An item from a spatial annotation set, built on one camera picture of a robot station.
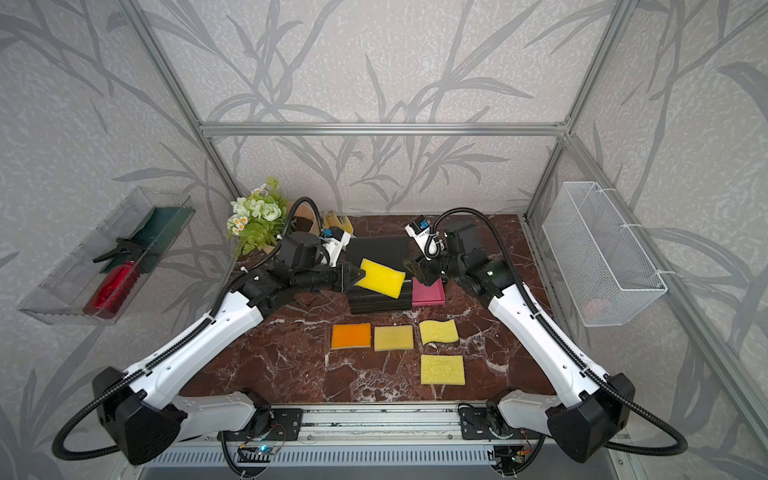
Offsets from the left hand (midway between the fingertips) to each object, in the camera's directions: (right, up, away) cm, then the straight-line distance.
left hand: (366, 276), depth 72 cm
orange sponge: (-6, -20, +17) cm, 27 cm away
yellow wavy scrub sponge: (+19, -19, +17) cm, 31 cm away
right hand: (+11, +5, +2) cm, 13 cm away
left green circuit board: (-23, -42, -1) cm, 48 cm away
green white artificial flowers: (-31, +14, +8) cm, 35 cm away
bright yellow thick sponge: (+4, -1, +1) cm, 4 cm away
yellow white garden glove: (-20, +17, +46) cm, 53 cm away
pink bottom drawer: (+15, -9, +24) cm, 30 cm away
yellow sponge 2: (+20, -27, +11) cm, 36 cm away
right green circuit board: (+35, -45, +1) cm, 57 cm away
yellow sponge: (+4, -20, +16) cm, 26 cm away
